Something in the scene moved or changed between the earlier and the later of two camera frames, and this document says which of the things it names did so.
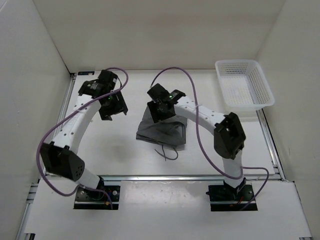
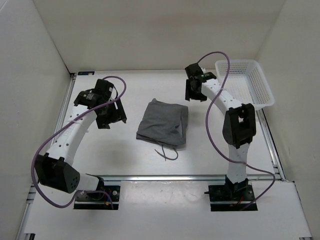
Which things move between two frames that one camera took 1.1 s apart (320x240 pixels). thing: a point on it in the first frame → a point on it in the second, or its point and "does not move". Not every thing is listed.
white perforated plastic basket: [243, 84] does not move
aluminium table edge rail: [179, 177] does not move
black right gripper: [156, 115] → [189, 95]
